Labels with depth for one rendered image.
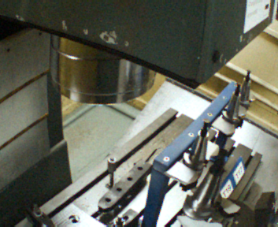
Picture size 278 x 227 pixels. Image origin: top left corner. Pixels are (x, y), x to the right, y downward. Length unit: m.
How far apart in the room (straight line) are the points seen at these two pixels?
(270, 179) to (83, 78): 1.20
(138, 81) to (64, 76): 0.10
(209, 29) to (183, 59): 0.04
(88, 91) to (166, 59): 0.18
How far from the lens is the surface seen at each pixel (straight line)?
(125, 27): 0.29
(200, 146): 0.76
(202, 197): 0.50
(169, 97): 1.71
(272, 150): 1.58
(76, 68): 0.43
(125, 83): 0.44
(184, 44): 0.27
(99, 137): 1.81
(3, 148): 1.06
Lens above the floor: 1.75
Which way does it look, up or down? 36 degrees down
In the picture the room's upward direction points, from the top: 6 degrees clockwise
